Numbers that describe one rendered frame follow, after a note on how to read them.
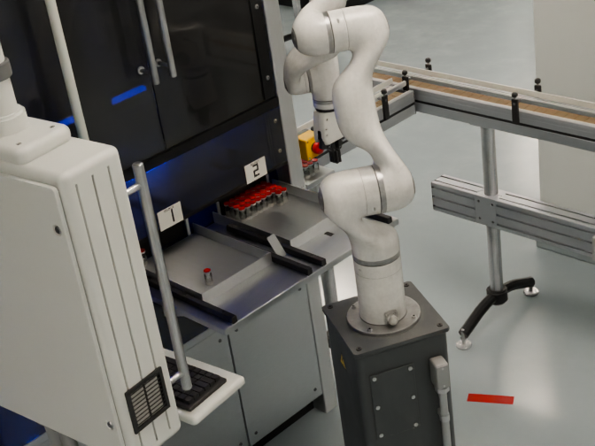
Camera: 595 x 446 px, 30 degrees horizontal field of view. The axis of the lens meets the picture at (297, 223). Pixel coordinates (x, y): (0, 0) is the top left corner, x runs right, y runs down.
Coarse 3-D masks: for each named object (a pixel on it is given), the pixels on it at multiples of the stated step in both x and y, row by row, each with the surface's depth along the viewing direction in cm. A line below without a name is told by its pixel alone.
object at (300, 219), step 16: (288, 192) 351; (304, 192) 346; (272, 208) 344; (288, 208) 342; (304, 208) 341; (320, 208) 339; (224, 224) 338; (240, 224) 332; (256, 224) 336; (272, 224) 334; (288, 224) 333; (304, 224) 332; (320, 224) 325; (288, 240) 318; (304, 240) 321
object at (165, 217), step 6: (174, 204) 317; (180, 204) 319; (168, 210) 316; (174, 210) 318; (180, 210) 319; (162, 216) 315; (168, 216) 317; (174, 216) 318; (180, 216) 320; (162, 222) 316; (168, 222) 317; (174, 222) 319; (162, 228) 316
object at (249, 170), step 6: (264, 156) 338; (252, 162) 335; (258, 162) 337; (264, 162) 339; (246, 168) 334; (252, 168) 336; (264, 168) 339; (246, 174) 335; (252, 174) 337; (264, 174) 340; (246, 180) 335; (252, 180) 337
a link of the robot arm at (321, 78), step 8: (336, 56) 304; (320, 64) 302; (328, 64) 302; (336, 64) 304; (312, 72) 303; (320, 72) 303; (328, 72) 303; (336, 72) 304; (312, 80) 303; (320, 80) 304; (328, 80) 304; (312, 88) 305; (320, 88) 305; (328, 88) 305; (320, 96) 306; (328, 96) 306
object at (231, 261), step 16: (192, 224) 335; (192, 240) 332; (208, 240) 331; (224, 240) 326; (176, 256) 325; (192, 256) 324; (208, 256) 322; (224, 256) 321; (240, 256) 320; (256, 256) 318; (176, 272) 316; (192, 272) 315; (224, 272) 313; (240, 272) 306; (256, 272) 310; (192, 288) 307; (208, 288) 306; (224, 288) 303
